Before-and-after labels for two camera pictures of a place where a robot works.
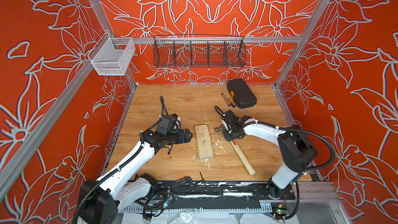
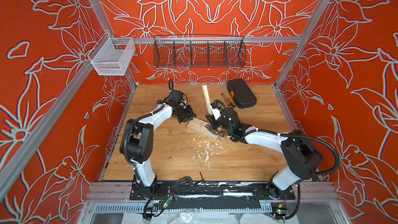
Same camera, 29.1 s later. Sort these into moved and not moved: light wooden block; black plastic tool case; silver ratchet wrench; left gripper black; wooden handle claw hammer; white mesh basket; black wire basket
Moved: left gripper black; light wooden block; wooden handle claw hammer
Not moved: black plastic tool case; silver ratchet wrench; black wire basket; white mesh basket
